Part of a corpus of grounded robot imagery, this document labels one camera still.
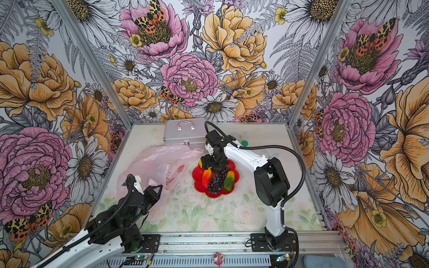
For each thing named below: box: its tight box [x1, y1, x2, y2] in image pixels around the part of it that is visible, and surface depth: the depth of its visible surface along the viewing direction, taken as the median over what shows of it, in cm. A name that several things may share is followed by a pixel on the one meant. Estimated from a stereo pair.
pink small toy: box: [213, 251, 224, 268], surface depth 69 cm
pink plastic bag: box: [116, 145, 204, 202], surface depth 91 cm
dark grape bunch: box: [207, 168, 231, 195], surface depth 90 cm
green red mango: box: [223, 170, 236, 192], surface depth 89 cm
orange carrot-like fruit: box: [202, 166, 213, 189], surface depth 93 cm
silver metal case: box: [163, 117, 207, 146], surface depth 99 cm
